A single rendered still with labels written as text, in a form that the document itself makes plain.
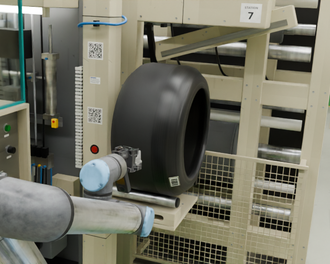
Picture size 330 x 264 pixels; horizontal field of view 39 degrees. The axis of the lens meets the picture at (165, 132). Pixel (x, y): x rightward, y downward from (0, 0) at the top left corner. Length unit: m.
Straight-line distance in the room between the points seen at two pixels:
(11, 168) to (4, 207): 1.28
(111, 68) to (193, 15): 0.44
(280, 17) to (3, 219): 1.65
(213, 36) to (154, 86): 0.54
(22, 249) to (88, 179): 0.40
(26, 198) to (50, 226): 0.07
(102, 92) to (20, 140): 0.43
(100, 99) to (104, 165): 0.71
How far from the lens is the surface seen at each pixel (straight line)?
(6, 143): 2.15
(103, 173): 1.43
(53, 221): 0.96
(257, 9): 2.13
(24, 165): 2.24
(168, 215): 2.03
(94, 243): 2.38
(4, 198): 0.94
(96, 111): 2.14
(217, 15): 2.17
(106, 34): 2.07
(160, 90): 1.87
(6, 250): 1.11
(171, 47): 2.38
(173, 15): 2.23
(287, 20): 2.25
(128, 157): 1.64
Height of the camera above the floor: 1.72
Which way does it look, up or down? 15 degrees down
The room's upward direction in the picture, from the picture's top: 3 degrees clockwise
